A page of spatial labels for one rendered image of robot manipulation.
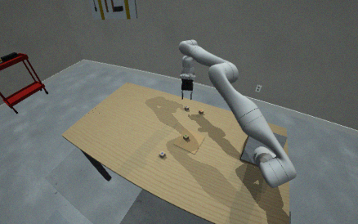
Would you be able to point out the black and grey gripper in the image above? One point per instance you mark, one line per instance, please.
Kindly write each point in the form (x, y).
(187, 85)

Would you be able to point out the tan square mat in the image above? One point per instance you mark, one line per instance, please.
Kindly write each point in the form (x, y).
(192, 144)

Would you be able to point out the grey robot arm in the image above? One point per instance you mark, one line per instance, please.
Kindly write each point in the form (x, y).
(279, 169)

